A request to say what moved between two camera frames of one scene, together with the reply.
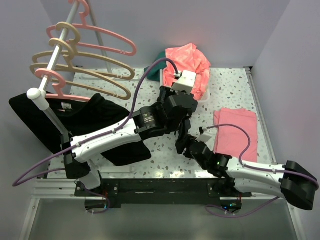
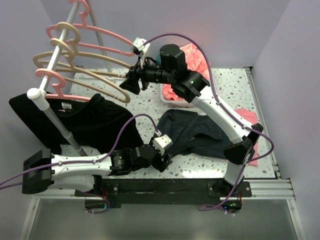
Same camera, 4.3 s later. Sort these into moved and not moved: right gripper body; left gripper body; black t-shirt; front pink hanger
Moved: left gripper body; right gripper body
Not moved: black t-shirt; front pink hanger
